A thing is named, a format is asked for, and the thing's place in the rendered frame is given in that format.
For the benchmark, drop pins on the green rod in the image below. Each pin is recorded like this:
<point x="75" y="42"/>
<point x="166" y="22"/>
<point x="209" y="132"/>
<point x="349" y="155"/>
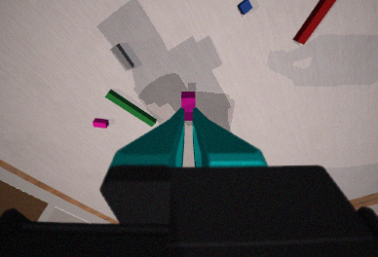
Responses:
<point x="131" y="108"/>

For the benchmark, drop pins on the red rod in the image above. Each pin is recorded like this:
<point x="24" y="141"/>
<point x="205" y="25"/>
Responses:
<point x="313" y="20"/>

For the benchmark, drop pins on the small blue cube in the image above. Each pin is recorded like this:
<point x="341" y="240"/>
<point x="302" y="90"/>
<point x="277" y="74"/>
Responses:
<point x="245" y="6"/>

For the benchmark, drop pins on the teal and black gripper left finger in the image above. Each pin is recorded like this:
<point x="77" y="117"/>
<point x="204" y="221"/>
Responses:
<point x="157" y="146"/>

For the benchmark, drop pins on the magenta rod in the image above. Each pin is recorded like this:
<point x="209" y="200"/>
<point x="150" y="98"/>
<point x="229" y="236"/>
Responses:
<point x="188" y="102"/>
<point x="100" y="123"/>

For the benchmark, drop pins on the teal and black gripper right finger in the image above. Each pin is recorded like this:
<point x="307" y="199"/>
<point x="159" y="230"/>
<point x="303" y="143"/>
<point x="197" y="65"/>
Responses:
<point x="220" y="147"/>

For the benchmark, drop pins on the grey rod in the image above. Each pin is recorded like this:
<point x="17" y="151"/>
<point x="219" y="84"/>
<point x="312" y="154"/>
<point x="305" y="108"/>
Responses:
<point x="122" y="57"/>

